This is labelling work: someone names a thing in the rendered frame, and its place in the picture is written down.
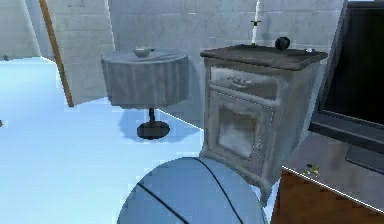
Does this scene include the blue-grey basketball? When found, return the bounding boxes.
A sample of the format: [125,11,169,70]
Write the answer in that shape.
[116,156,269,224]

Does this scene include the round table with grey cloth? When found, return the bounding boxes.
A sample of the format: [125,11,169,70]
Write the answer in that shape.
[100,48,190,141]

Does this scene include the weathered white cabinet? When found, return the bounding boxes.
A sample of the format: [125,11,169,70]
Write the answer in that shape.
[199,44,329,205]

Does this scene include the grey teapot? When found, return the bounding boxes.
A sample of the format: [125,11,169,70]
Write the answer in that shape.
[132,46,156,59]

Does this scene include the white candle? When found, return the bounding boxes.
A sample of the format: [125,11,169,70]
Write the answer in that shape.
[250,0,262,47]

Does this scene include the small black ball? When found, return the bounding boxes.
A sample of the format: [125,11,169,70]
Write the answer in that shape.
[274,36,291,52]

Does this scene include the small yellow keys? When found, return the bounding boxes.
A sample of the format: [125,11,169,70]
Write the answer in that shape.
[302,163,321,177]

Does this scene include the brown wooden tv stand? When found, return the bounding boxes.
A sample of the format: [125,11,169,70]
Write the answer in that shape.
[269,131,384,224]

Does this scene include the black television set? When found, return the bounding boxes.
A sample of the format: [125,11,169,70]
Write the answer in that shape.
[308,0,384,176]

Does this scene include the brown wooden door frame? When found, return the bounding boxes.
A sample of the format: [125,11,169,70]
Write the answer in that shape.
[38,0,75,108]

